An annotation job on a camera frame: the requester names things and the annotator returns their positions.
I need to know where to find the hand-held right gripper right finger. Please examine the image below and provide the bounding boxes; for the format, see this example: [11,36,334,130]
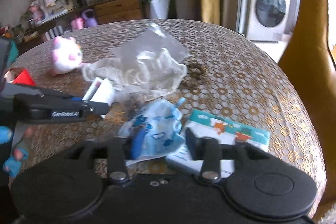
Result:
[185,128,263,185]

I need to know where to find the white wifi router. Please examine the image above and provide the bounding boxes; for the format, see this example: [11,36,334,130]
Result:
[45,26,63,41]

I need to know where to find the white flat paper packet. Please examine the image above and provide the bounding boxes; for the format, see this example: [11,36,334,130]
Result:
[165,145,235,178]

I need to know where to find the blue printed face mask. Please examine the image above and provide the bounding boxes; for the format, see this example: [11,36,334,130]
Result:
[118,98,185,161]

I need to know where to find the white keyboard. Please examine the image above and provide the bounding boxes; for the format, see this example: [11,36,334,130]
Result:
[39,9,69,24]

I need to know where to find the yellow giraffe chair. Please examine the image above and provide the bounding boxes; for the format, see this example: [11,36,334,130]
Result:
[278,0,336,214]

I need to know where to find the red metal tin box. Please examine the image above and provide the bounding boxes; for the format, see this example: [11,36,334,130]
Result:
[4,68,36,86]

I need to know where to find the person's left hand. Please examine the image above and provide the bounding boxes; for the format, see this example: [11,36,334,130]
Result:
[0,126,32,177]

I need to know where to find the pocket tissue pack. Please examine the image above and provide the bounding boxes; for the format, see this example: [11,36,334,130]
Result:
[81,77,117,119]

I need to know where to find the pink doll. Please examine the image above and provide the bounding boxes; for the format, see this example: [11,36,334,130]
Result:
[28,2,44,28]

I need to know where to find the brown hair scrunchie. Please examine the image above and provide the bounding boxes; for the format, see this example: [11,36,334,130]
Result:
[184,61,208,88]

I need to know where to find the clear plastic bag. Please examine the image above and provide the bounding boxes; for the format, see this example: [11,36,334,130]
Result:
[112,23,190,67]

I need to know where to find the patterned lace tablecloth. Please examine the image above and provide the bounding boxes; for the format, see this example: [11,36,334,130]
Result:
[8,19,328,224]

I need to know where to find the pink and white plush toy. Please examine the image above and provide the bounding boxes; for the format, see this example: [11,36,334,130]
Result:
[50,35,88,75]

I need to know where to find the teal printed packet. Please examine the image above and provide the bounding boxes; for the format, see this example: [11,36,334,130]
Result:
[185,109,271,152]

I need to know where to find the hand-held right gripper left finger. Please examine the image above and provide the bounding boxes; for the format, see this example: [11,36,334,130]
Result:
[66,130,145,186]

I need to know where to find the white mesh cloth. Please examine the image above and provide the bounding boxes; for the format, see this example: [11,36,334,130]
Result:
[82,52,188,97]

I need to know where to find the pink toy suitcase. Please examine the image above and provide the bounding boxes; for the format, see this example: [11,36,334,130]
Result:
[71,17,84,30]

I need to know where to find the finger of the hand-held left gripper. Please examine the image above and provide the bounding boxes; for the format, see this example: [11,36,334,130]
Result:
[15,98,111,123]
[16,84,82,103]

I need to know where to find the wooden drawer cabinet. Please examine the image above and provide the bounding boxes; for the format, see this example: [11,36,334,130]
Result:
[24,0,143,38]

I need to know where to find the purple kettlebell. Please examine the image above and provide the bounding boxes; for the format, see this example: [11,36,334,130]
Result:
[81,9,98,28]

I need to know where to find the white planter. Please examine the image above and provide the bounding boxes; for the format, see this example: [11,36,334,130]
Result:
[149,0,171,20]

